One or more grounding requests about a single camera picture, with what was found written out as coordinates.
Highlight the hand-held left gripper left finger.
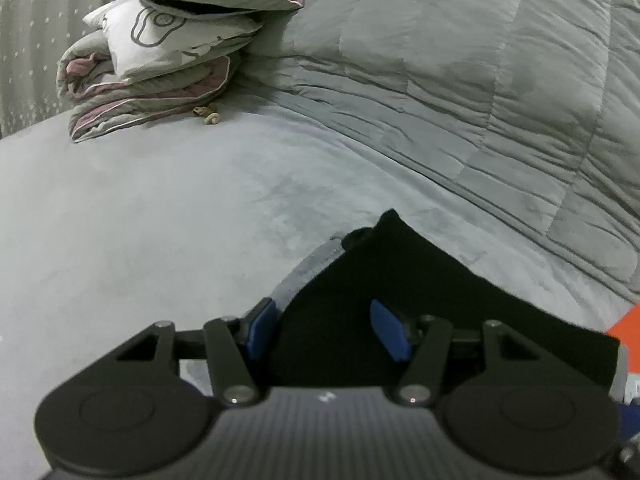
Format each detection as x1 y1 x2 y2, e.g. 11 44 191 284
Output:
116 298 278 407

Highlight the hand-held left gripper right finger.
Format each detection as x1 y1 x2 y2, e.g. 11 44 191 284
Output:
370 300 543 408

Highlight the black sweater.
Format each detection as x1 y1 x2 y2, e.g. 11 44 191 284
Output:
272 208 622 392

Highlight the small beige tassel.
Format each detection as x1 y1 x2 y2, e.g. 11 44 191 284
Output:
193 103 221 127

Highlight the orange object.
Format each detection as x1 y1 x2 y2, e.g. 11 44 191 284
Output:
604 302 640 377

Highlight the grey quilted blanket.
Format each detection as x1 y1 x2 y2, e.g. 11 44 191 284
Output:
220 0 640 307

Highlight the grey star curtain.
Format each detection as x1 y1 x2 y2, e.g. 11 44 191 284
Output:
0 0 132 139

